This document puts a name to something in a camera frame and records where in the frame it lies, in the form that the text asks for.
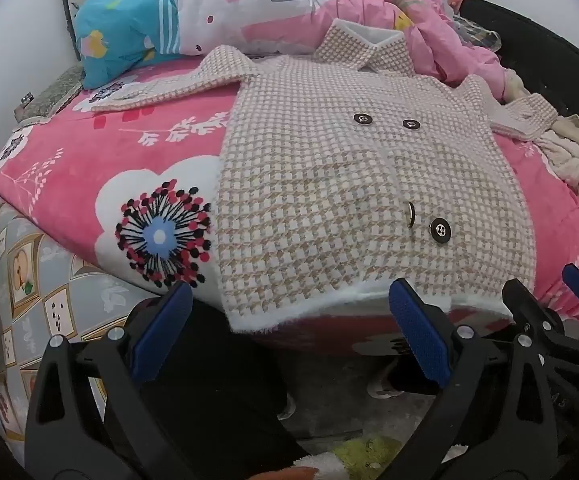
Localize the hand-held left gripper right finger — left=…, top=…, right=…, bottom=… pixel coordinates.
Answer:
left=388, top=277, right=557, bottom=480

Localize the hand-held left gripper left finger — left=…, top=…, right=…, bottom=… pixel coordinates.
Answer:
left=24, top=280, right=193, bottom=480

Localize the beige houndstooth coat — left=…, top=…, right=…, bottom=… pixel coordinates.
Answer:
left=90, top=18, right=559, bottom=335

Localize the beige clothes pile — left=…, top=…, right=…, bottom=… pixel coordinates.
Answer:
left=502, top=67, right=579, bottom=196

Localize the white shoe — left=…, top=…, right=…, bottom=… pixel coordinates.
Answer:
left=367, top=360, right=405, bottom=401

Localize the grey patterned mattress cover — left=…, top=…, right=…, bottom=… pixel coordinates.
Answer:
left=0, top=195, right=170, bottom=441

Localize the yellow green plush slipper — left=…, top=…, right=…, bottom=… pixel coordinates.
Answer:
left=254, top=435, right=405, bottom=480

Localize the pink floral bed sheet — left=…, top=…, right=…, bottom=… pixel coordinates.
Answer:
left=0, top=52, right=579, bottom=356

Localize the black headboard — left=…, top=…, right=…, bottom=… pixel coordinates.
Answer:
left=462, top=0, right=579, bottom=131

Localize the grey stone ledge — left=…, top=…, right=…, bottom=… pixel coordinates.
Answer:
left=14, top=62, right=87, bottom=123

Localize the plaid cloth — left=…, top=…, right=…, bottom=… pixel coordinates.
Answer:
left=452, top=12, right=503, bottom=53

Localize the pink rabbit print quilt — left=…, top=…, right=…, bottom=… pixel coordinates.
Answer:
left=72, top=0, right=507, bottom=92

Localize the black cable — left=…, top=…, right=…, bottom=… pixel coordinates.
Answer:
left=58, top=0, right=82, bottom=61

